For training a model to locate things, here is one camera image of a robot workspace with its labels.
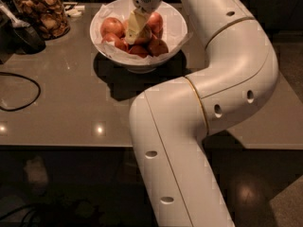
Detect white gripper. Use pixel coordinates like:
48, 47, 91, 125
125, 0, 163, 44

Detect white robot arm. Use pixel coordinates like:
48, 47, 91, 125
130, 0, 278, 227

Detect red apple back right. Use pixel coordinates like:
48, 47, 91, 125
147, 12, 163, 37

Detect red apple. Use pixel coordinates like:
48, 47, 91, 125
102, 33, 128, 51
100, 17, 125, 38
147, 12, 163, 37
147, 37, 169, 57
129, 44, 149, 58

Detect red apple back left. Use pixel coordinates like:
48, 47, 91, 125
100, 17, 125, 38

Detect red apple front left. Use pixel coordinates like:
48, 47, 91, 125
102, 33, 128, 51

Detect red apple front centre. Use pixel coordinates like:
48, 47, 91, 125
129, 44, 149, 58

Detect red apple front right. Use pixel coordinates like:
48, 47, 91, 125
147, 37, 169, 57

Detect white ceramic bowl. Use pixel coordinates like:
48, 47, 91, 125
89, 0, 189, 75

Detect small white items on table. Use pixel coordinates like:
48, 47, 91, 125
64, 5, 85, 18

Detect glass jar of dried chips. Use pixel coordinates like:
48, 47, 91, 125
12, 0, 70, 40

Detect black kitchen appliance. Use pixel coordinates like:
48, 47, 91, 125
0, 0, 45, 64

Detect black cable on table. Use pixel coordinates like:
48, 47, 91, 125
0, 71, 43, 113

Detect black cables on floor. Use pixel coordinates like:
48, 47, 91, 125
0, 201, 96, 227

